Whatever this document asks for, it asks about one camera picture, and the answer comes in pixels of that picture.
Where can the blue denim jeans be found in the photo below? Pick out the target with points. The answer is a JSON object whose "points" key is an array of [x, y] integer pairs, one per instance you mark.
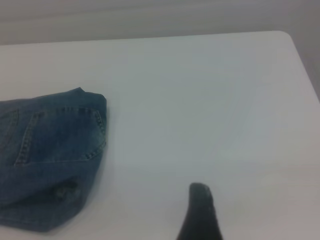
{"points": [[50, 150]]}

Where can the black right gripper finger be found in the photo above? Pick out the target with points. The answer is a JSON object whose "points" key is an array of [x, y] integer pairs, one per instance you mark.
{"points": [[200, 217]]}

